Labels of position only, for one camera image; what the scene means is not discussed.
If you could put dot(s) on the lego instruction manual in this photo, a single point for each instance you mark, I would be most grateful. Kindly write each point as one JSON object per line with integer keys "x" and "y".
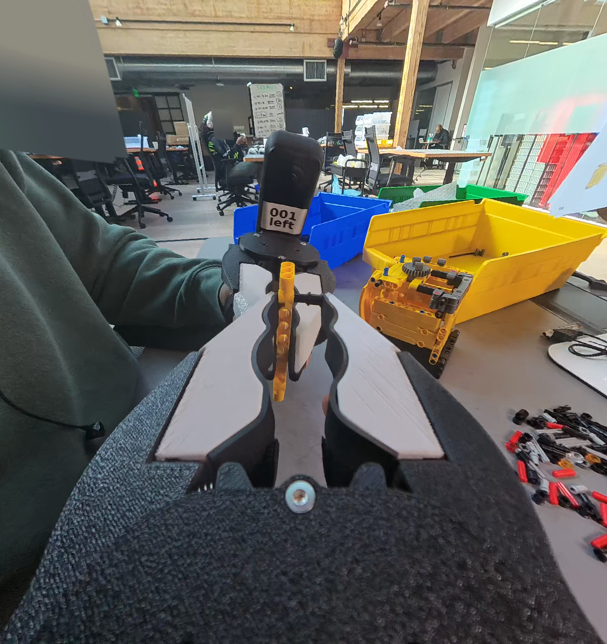
{"x": 595, "y": 171}

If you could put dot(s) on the long wooden table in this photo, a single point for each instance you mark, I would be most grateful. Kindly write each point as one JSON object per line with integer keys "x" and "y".
{"x": 424, "y": 153}

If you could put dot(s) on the black utility cart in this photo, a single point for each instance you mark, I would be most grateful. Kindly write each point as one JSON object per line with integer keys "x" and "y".
{"x": 349, "y": 171}

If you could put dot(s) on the green plastic bin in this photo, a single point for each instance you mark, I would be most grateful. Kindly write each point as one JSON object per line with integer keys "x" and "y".
{"x": 494, "y": 193}
{"x": 396, "y": 193}

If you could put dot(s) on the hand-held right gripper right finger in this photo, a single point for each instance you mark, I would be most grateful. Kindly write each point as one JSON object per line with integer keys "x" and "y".
{"x": 384, "y": 402}

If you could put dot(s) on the clear bubble wrap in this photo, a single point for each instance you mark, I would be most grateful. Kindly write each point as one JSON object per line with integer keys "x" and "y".
{"x": 429, "y": 197}

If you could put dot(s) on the person's left forearm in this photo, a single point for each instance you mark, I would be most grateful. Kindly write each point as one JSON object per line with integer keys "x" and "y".
{"x": 172, "y": 287}

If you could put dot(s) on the rolling glass board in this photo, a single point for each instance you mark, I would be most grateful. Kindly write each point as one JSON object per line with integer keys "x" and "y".
{"x": 195, "y": 146}

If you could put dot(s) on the yellow lego robot model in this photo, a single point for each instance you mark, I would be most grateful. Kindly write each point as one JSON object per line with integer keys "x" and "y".
{"x": 409, "y": 317}

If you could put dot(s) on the black lego pin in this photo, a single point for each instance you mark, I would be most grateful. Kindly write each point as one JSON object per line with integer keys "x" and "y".
{"x": 309, "y": 298}

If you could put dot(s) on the blue plastic bin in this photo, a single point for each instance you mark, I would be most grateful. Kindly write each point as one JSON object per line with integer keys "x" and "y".
{"x": 245, "y": 224}
{"x": 349, "y": 231}

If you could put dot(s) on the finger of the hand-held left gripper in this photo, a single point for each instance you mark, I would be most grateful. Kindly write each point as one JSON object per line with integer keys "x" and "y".
{"x": 250, "y": 287}
{"x": 307, "y": 332}

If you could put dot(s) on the white writing board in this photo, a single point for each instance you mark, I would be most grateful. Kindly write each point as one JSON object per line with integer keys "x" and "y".
{"x": 267, "y": 110}

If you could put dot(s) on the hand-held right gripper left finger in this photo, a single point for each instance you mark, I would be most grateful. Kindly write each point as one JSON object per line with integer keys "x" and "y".
{"x": 218, "y": 402}

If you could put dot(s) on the black office chair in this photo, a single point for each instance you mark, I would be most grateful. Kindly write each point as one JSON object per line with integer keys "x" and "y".
{"x": 235, "y": 186}
{"x": 379, "y": 161}
{"x": 137, "y": 196}

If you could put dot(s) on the pile of small lego pins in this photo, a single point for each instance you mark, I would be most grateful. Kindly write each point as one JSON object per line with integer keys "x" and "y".
{"x": 570, "y": 453}

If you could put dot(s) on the yellow plastic bin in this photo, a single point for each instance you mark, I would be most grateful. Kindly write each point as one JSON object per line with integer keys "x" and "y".
{"x": 525, "y": 251}

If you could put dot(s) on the person's green sweatshirt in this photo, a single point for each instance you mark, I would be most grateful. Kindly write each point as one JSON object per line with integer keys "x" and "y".
{"x": 32, "y": 327}

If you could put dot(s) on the yellow lego beam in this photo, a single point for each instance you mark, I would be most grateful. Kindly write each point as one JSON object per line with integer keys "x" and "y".
{"x": 283, "y": 327}

